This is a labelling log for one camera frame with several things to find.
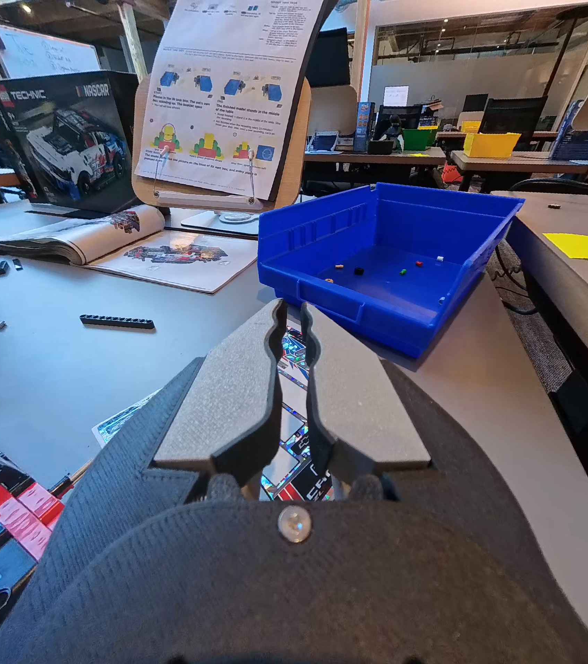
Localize tall blue carton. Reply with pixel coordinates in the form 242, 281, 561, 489
355, 102, 376, 152

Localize wooden post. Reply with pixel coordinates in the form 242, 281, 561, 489
118, 0, 149, 84

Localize large yellow plastic bin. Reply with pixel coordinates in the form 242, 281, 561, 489
462, 132, 522, 159

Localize blue plastic bin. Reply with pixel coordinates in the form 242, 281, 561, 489
257, 182, 525, 360

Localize long black beam brick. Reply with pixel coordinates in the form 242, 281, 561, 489
79, 314, 156, 331

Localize black floor lamp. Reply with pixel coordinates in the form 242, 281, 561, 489
556, 4, 588, 112

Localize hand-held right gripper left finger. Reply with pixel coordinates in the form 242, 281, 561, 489
152, 298, 288, 488

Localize black coiled cable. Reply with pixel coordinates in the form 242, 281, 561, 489
486, 244, 539, 314

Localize black monitor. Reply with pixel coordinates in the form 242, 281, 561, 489
304, 27, 351, 88

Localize white task instruction sheet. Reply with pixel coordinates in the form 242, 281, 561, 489
135, 0, 324, 202

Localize whiteboard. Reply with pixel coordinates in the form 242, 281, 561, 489
0, 20, 102, 80

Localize yellow paper sheet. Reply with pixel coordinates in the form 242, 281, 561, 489
542, 232, 588, 261

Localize black toy set box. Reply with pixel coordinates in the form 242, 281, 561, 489
0, 71, 141, 214

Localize holographic sticker sheet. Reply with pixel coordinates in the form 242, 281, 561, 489
92, 322, 336, 501

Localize green plastic bin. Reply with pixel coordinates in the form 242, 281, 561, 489
402, 127, 439, 152

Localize open instruction booklet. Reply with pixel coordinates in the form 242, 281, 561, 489
0, 204, 258, 295

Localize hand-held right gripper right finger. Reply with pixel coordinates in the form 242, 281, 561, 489
299, 303, 432, 494

